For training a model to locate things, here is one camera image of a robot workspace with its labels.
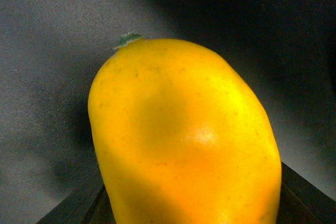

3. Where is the yellow mango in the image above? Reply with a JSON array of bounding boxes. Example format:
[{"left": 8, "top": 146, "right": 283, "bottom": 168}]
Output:
[{"left": 88, "top": 35, "right": 281, "bottom": 223}]

